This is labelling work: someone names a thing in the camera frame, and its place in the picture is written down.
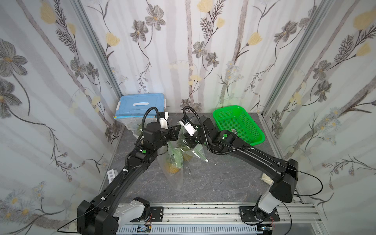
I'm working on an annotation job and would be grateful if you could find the zip-top bag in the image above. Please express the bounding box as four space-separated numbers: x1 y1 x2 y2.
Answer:
177 130 208 162
157 142 184 190
122 117 142 138

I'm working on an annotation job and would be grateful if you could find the pineapple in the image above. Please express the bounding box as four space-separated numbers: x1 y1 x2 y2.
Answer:
165 148 183 174
178 141 193 162

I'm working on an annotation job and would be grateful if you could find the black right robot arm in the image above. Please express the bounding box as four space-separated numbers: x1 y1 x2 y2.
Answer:
180 106 298 220

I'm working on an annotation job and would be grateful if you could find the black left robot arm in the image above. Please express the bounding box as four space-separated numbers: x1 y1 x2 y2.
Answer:
77 118 180 235

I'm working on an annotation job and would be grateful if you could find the zip-top bag by box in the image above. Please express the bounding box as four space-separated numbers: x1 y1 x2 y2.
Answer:
122 117 142 138

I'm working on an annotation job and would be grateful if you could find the green plastic perforated basket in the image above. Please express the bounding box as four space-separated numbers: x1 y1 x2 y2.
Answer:
213 105 265 146

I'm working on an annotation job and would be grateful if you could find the blue lid storage box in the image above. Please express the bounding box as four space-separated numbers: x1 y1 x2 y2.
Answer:
114 93 166 123

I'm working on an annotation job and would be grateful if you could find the white power strip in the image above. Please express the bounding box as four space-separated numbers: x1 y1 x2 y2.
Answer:
107 169 118 183

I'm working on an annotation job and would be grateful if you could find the beige cloth pad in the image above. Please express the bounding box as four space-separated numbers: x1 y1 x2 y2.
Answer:
261 173 274 186

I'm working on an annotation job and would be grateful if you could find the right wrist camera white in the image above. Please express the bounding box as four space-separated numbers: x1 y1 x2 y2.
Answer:
179 117 197 137

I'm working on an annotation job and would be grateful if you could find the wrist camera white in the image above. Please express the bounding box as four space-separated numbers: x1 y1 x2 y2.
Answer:
179 117 197 137
158 112 169 129

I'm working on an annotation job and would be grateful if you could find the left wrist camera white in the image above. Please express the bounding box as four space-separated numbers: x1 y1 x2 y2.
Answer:
158 112 169 129

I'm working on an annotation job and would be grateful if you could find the white perforated cable duct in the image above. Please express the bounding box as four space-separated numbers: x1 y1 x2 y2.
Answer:
116 224 263 235

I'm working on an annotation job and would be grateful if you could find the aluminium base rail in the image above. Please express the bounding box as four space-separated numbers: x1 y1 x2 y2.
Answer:
147 201 322 225

